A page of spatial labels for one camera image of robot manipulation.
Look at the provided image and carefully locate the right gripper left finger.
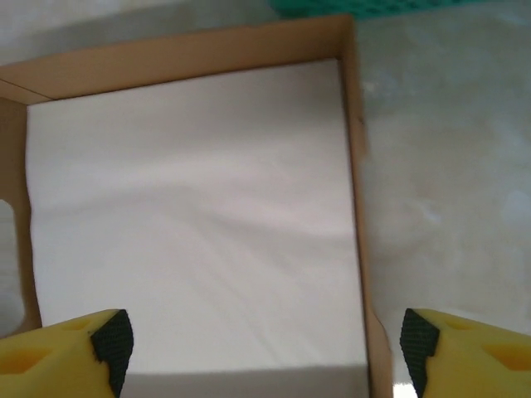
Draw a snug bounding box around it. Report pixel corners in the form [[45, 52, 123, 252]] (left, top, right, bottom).
[[0, 308, 134, 398]]

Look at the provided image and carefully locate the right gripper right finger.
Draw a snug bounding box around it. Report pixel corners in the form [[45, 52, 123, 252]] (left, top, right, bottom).
[[399, 307, 531, 398]]

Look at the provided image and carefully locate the brown cardboard box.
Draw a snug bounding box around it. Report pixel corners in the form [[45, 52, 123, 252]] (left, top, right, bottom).
[[0, 12, 393, 398]]

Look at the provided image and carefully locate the teal plastic basket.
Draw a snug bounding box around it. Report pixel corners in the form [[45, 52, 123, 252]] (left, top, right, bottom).
[[269, 0, 462, 20]]

